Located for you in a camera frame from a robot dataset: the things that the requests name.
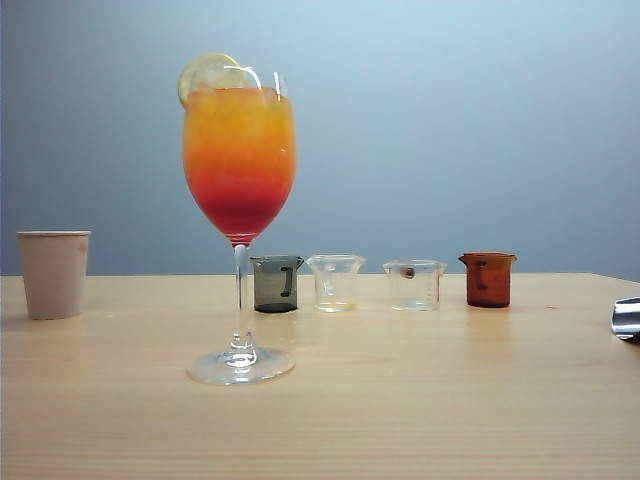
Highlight yellow lemon slice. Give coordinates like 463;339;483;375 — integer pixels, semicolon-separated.
178;52;256;109

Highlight beige paper cup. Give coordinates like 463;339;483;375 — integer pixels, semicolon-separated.
15;229;93;321

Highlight clear beaker with yellow residue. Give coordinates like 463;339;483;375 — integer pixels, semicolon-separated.
304;253;367;314

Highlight smoky grey small beaker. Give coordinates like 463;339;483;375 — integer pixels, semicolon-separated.
248;253;305;315

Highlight clear beaker with brown mark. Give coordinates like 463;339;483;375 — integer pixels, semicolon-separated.
382;258;448;312

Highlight wine glass with orange cocktail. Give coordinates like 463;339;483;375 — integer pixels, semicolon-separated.
182;64;299;386

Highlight amber orange small beaker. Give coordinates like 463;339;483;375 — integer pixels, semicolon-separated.
457;251;519;308

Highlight shiny metal scoop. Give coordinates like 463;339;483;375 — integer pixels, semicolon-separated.
610;296;640;344

